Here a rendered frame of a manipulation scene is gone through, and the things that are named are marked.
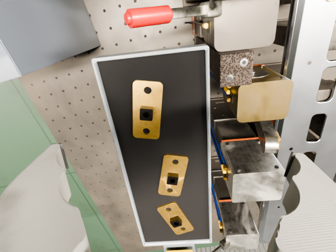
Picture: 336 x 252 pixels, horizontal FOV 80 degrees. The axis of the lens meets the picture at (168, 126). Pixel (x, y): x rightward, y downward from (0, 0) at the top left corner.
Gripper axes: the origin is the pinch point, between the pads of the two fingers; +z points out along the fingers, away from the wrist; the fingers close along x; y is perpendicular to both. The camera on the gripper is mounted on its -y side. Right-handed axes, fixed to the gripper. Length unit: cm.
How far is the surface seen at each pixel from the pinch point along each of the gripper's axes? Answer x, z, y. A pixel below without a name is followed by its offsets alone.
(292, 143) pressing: 29.1, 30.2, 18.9
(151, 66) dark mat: -2.9, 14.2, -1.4
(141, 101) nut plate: -4.2, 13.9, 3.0
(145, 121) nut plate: -3.8, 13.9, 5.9
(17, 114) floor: -119, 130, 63
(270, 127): 19.1, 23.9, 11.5
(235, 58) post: 8.9, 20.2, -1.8
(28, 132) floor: -115, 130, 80
